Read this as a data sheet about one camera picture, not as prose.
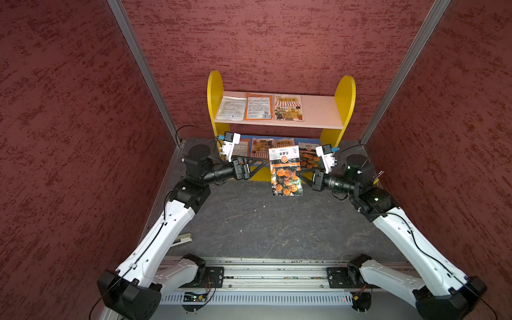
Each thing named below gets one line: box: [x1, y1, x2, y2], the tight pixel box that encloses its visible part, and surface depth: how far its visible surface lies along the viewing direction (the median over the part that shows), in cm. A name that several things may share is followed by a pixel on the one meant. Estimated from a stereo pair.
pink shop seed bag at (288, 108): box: [273, 94, 305, 122], surface depth 79 cm
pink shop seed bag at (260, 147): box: [250, 137, 274, 160], surface depth 102 cm
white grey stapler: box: [170, 233, 193, 248], surface depth 83 cm
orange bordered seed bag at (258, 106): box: [244, 92, 273, 121], surface depth 78 cm
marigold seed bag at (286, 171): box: [268, 145, 304, 196], surface depth 69 cm
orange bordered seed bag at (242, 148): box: [232, 138, 252, 158], surface depth 100 cm
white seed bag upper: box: [216, 96, 248, 121], surface depth 77 cm
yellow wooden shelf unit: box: [207, 70, 356, 181], surface depth 76 cm
